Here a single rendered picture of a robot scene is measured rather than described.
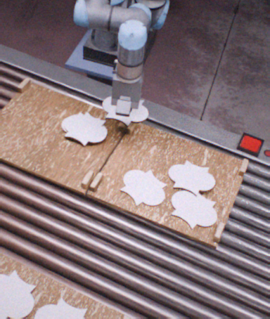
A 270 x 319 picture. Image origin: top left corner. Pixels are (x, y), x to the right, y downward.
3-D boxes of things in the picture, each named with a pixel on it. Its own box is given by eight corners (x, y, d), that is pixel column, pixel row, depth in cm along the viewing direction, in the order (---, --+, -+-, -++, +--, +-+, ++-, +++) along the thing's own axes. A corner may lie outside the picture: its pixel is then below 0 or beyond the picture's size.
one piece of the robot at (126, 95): (107, 81, 144) (105, 121, 156) (140, 86, 143) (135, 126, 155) (115, 54, 152) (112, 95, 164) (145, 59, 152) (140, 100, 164)
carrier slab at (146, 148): (133, 123, 179) (133, 120, 178) (247, 165, 171) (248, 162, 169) (86, 197, 157) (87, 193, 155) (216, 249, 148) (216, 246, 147)
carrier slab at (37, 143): (28, 83, 188) (28, 81, 187) (131, 123, 179) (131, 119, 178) (-31, 147, 166) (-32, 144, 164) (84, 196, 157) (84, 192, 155)
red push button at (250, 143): (244, 137, 180) (245, 134, 179) (260, 143, 179) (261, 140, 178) (238, 148, 176) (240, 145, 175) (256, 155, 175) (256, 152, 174)
